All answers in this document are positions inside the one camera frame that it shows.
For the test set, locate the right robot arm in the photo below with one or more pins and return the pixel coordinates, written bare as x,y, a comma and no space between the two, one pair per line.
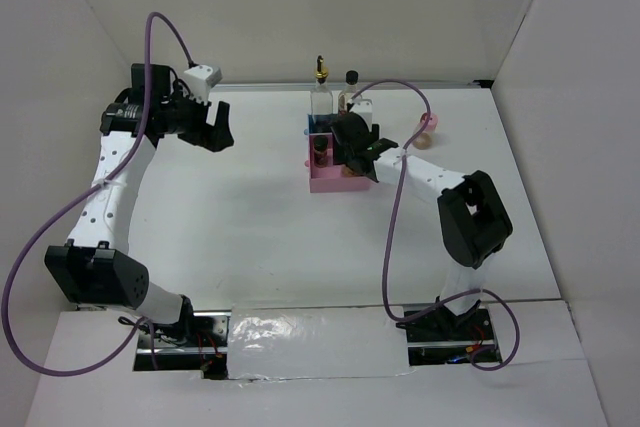
473,220

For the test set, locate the aluminium rail frame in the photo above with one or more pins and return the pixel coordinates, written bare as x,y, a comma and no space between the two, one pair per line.
344,147

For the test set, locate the glass oil bottle gold spout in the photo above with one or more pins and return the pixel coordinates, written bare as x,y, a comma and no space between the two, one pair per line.
321,95

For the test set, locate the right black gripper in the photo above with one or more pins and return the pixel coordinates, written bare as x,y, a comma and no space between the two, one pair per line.
341,149

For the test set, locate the spice jar pink cap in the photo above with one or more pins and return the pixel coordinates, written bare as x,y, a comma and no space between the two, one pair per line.
425,128

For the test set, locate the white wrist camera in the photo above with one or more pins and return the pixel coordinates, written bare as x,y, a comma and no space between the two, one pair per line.
363,108
200,80

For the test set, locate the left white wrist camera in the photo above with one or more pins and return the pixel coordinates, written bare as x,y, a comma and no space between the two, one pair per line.
200,80

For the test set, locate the blue plastic drawer box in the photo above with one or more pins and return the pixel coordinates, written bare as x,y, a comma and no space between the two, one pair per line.
320,124

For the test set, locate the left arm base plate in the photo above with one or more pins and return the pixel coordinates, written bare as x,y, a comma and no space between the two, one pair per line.
203,352

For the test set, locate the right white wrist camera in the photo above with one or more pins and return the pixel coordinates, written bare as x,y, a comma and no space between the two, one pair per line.
363,108

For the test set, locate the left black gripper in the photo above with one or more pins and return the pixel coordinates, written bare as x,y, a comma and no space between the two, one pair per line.
215,137

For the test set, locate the small pepper shaker black lid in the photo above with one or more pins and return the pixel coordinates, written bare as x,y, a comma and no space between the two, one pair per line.
320,153

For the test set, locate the soy sauce bottle red label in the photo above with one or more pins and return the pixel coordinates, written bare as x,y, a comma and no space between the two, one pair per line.
350,88

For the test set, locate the round spice jar black cap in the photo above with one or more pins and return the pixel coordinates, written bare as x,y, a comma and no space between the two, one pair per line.
348,172

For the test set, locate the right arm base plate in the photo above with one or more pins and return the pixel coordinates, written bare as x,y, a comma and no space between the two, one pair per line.
434,340

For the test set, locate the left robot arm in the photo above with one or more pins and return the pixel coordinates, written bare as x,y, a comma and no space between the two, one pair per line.
93,267

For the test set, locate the pink plastic drawer box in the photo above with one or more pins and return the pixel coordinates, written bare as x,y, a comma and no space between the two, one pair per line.
330,178

